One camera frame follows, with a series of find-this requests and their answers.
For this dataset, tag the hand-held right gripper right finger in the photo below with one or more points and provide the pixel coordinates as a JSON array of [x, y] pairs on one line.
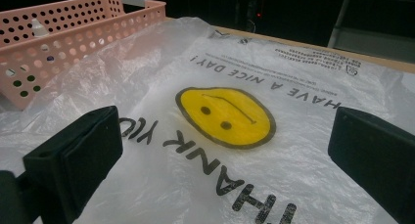
[[375, 165]]

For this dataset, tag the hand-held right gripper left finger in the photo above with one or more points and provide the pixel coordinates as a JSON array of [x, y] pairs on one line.
[[81, 152]]

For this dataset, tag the clear smiley plastic bag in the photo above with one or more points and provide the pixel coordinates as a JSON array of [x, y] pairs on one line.
[[293, 152]]

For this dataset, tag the pink perforated plastic basket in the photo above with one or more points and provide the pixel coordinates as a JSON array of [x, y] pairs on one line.
[[158, 7]]

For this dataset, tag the metal desk frame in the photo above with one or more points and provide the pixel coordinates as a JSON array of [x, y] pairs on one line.
[[339, 25]]

